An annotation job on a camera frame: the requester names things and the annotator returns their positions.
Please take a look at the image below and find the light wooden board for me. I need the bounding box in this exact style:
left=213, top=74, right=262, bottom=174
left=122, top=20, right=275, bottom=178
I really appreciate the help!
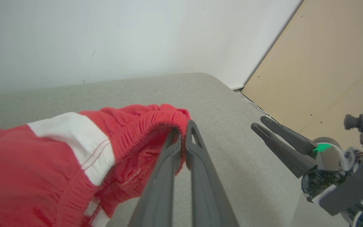
left=241, top=0, right=363, bottom=152

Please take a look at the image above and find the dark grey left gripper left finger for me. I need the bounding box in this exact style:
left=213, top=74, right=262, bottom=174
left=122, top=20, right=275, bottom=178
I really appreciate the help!
left=127, top=127, right=182, bottom=227

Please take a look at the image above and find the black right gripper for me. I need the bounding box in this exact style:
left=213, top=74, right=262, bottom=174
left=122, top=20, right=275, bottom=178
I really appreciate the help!
left=251, top=116, right=363, bottom=227

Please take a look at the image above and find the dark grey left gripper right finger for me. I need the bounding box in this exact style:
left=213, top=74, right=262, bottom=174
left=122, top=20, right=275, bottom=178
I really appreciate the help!
left=185, top=120, right=239, bottom=227

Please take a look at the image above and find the white floor cable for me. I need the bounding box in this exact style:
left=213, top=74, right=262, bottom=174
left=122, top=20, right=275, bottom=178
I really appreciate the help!
left=238, top=91, right=272, bottom=119

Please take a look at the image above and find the red shirt with white hem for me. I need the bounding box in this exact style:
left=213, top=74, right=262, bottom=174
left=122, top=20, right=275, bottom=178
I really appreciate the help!
left=0, top=103, right=192, bottom=227

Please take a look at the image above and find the grey fabric sofa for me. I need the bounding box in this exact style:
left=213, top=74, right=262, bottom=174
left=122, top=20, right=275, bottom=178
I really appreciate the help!
left=0, top=73, right=311, bottom=227

